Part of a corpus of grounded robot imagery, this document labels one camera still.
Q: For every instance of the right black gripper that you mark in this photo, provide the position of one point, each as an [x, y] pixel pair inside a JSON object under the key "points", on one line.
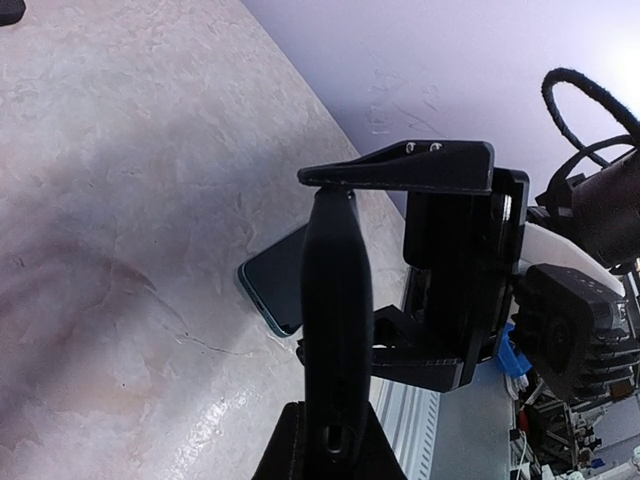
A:
{"points": [[464, 233]]}

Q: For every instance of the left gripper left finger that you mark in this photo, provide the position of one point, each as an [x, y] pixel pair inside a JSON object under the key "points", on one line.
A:
{"points": [[283, 457]]}

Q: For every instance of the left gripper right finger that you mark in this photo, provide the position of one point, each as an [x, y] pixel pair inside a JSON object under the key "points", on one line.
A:
{"points": [[377, 460]]}

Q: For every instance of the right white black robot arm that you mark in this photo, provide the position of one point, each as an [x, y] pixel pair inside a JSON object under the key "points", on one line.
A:
{"points": [[598, 215]]}

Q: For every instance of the black phone bottom right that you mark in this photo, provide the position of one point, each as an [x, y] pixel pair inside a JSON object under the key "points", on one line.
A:
{"points": [[271, 279]]}

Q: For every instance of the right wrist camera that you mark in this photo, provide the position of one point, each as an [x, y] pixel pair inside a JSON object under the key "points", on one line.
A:
{"points": [[570, 328]]}

